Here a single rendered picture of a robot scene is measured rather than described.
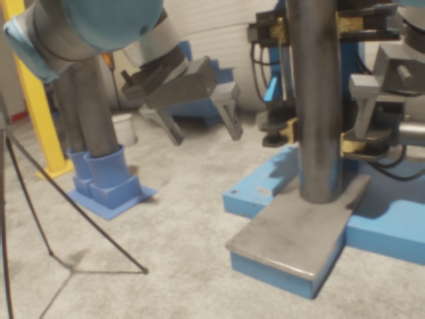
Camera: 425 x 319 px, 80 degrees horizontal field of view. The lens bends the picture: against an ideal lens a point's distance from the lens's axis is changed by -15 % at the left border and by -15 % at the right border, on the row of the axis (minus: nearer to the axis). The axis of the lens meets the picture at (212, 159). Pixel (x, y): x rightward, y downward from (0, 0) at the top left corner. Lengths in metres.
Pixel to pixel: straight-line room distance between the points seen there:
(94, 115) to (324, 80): 1.34
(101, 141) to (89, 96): 0.30
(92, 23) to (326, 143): 1.19
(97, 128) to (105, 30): 1.70
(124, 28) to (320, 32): 1.06
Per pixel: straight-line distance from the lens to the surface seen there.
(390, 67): 0.43
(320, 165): 1.36
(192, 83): 0.46
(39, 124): 3.11
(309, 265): 1.12
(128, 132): 3.34
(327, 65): 1.26
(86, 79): 1.89
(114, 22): 0.24
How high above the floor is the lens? 0.91
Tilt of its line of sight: 21 degrees down
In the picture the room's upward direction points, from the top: 9 degrees counter-clockwise
